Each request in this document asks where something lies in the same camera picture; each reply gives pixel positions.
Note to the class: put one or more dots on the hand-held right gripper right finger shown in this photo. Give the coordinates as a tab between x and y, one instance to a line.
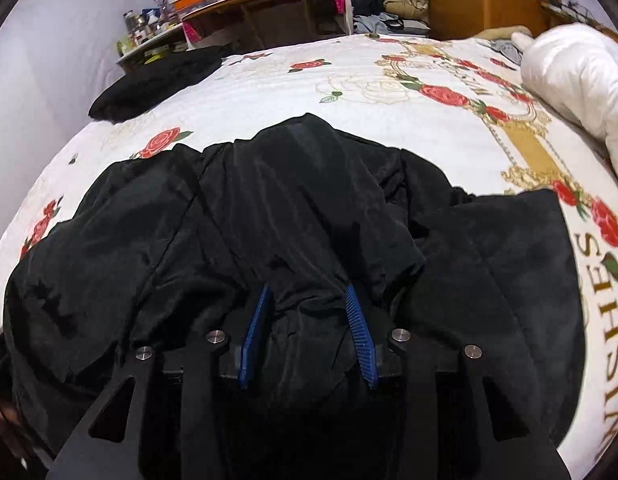
360	340

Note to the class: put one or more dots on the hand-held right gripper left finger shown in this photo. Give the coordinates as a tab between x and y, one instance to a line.
254	332

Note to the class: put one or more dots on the black hooded puffer jacket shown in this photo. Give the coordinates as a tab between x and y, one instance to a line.
309	210

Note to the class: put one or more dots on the pile of clothes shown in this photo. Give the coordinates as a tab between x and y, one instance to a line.
384	15

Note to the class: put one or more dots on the rose print bedsheet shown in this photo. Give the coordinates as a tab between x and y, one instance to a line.
289	90

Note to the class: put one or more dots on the folded black clothing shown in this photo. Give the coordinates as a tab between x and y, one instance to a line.
154	80

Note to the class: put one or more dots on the wooden desk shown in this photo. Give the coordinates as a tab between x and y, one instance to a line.
274	12

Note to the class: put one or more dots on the grey cloth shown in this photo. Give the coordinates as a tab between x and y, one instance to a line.
504	52

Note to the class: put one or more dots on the group of bottles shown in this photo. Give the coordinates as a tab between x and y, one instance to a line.
144	25

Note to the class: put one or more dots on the white duvet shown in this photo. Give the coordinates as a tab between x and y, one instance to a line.
579	75

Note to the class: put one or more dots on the wooden headboard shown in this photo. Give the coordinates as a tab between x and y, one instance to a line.
569	7

